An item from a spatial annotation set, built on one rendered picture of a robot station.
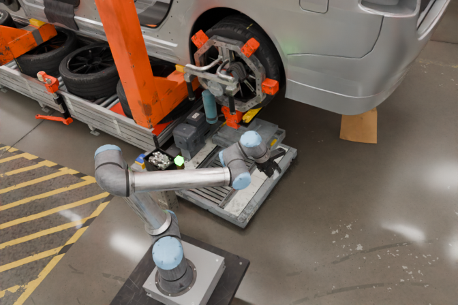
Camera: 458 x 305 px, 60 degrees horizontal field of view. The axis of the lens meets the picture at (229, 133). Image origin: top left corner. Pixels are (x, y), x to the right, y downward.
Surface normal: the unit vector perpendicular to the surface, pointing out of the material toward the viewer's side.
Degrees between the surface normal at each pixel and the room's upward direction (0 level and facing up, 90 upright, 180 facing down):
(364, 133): 2
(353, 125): 1
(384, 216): 0
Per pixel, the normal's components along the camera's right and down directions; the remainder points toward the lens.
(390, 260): -0.09, -0.74
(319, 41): -0.55, 0.59
